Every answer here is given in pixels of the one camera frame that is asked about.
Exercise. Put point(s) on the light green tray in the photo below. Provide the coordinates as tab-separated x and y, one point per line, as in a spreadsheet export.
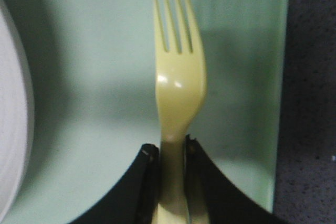
93	74

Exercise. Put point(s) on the white round plate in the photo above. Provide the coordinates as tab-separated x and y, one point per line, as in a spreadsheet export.
17	111

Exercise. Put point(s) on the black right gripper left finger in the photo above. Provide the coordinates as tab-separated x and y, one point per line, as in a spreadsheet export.
134	196

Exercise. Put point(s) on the yellow plastic fork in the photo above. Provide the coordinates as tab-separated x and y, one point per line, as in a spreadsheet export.
180	91

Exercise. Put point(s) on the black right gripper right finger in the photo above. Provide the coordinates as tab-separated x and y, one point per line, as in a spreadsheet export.
212	197

